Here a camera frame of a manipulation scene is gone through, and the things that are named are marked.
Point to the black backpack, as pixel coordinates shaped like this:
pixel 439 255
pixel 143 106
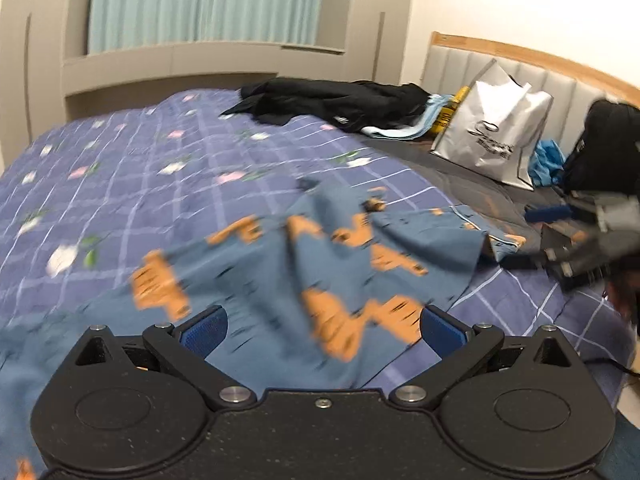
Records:
pixel 607 145

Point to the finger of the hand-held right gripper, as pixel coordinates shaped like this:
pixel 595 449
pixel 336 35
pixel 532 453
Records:
pixel 530 259
pixel 547 212

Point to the white shopping bag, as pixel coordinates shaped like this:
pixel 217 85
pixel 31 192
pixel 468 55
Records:
pixel 492 130

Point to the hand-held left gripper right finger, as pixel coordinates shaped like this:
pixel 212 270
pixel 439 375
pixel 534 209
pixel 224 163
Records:
pixel 440 331

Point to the grey padded wooden headboard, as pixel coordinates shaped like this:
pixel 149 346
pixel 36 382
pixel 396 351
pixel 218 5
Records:
pixel 455 62

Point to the beige built-in cabinet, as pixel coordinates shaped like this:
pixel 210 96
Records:
pixel 125 70

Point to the light blue folded cloth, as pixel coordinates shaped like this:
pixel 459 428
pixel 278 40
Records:
pixel 400 130

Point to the pale green curtain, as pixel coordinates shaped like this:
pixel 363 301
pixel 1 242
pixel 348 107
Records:
pixel 200 0

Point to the yellow packet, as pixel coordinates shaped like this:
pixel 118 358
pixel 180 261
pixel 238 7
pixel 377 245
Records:
pixel 450 110

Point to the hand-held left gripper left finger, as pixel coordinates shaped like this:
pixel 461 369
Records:
pixel 206 334

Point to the blue pants with orange print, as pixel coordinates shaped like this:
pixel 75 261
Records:
pixel 280 280

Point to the grey quilted bed cover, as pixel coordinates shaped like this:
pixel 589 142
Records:
pixel 475 190

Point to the bright blue cloth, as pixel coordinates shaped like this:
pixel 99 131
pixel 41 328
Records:
pixel 546 162

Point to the black clothing pile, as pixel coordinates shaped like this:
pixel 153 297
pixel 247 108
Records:
pixel 320 97

